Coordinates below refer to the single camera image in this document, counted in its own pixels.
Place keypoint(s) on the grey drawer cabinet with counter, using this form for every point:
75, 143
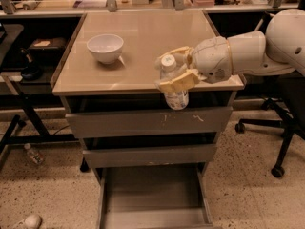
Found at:
86, 85

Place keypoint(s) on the white sneaker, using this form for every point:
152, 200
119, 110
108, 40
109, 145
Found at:
32, 221

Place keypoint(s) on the white ceramic bowl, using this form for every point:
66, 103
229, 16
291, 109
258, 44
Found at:
106, 48

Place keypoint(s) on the grey open bottom drawer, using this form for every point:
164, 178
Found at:
153, 197

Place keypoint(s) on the black office chair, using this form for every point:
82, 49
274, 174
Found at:
292, 118

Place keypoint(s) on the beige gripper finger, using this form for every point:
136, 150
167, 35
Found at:
182, 55
177, 81

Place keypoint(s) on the grey top drawer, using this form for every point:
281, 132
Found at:
149, 122

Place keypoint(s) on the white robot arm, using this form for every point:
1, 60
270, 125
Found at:
278, 50

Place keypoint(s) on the black joystick device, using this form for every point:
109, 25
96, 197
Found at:
32, 70

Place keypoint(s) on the plastic bottle on floor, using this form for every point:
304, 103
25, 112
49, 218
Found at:
34, 155

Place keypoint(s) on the plastic bottle with white cap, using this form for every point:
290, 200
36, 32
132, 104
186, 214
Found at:
168, 71

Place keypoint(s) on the grey middle drawer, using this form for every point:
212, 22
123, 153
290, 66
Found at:
150, 156

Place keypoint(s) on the black box on shelf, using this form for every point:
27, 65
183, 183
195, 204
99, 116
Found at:
48, 49

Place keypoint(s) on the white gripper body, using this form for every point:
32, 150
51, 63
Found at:
210, 60

